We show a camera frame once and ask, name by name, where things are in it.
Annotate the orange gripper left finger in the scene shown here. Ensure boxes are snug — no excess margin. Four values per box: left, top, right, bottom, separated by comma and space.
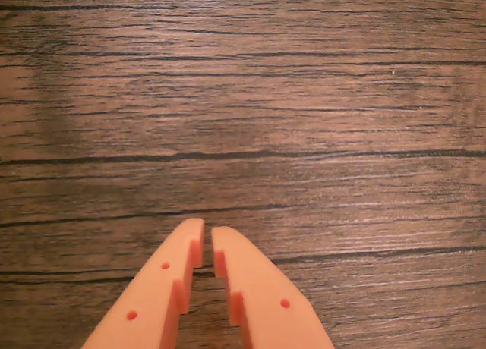
81, 217, 206, 349

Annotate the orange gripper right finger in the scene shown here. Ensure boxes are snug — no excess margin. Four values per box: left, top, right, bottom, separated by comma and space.
210, 226, 336, 349

